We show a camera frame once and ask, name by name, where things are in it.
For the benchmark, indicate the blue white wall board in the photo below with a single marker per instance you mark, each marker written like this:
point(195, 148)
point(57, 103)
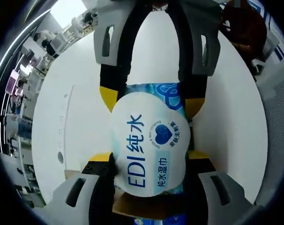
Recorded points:
point(276, 47)

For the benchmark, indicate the brown cardboard shoe box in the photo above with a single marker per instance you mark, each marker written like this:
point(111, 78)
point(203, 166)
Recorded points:
point(125, 201)

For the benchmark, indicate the purple screen monitor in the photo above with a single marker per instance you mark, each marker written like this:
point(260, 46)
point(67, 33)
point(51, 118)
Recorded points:
point(12, 83)

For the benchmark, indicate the white power strip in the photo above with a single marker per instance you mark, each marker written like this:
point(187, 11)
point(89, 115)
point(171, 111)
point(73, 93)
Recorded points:
point(63, 122)

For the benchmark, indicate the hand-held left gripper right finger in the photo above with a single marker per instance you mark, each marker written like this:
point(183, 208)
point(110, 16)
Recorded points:
point(221, 199)

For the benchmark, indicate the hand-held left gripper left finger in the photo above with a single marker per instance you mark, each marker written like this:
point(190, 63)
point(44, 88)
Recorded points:
point(69, 201)

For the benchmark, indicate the blue wet wipes soft pack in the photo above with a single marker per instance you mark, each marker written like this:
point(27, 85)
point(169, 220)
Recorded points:
point(151, 140)

